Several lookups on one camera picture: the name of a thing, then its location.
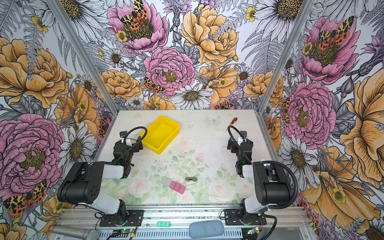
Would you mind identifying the orange black screwdriver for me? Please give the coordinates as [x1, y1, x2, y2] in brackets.
[230, 117, 238, 126]

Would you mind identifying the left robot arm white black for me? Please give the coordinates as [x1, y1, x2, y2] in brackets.
[57, 127, 148, 225]

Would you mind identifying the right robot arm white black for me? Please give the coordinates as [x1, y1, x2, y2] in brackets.
[227, 126, 299, 225]

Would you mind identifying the yellow plastic bin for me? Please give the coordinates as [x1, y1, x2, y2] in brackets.
[141, 116, 180, 155]

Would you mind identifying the small grey metal clip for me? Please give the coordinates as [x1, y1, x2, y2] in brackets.
[185, 177, 198, 183]

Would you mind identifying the green connector block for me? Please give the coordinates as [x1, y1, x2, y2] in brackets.
[157, 222, 171, 228]

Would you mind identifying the grey oval pad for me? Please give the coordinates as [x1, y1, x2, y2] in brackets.
[189, 220, 224, 239]

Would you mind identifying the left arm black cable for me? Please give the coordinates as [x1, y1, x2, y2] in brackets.
[111, 126, 148, 164]

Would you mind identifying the pink block with clear handle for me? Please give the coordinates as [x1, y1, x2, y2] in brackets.
[162, 177, 186, 195]

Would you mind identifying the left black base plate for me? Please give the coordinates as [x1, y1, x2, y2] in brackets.
[100, 210, 144, 227]

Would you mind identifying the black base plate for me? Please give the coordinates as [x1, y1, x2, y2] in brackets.
[100, 210, 144, 227]
[222, 209, 267, 226]

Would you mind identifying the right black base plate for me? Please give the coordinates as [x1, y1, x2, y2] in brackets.
[222, 209, 267, 226]

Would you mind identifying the aluminium rail frame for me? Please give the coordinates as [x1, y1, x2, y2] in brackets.
[54, 204, 316, 240]

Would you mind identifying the grey cylinder handle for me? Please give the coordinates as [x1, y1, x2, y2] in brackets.
[49, 226, 99, 240]

